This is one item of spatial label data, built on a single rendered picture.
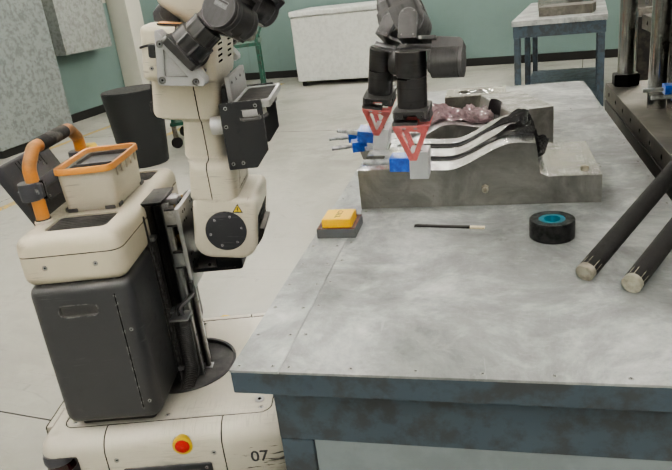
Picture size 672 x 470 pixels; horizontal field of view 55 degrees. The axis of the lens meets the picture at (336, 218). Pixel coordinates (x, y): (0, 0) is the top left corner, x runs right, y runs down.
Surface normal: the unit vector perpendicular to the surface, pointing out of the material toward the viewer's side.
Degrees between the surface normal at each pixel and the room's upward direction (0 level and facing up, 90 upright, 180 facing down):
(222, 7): 67
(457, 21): 90
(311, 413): 90
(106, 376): 90
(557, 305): 0
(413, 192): 90
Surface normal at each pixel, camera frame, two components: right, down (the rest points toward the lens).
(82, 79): 0.93, 0.02
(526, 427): -0.22, 0.36
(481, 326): -0.11, -0.93
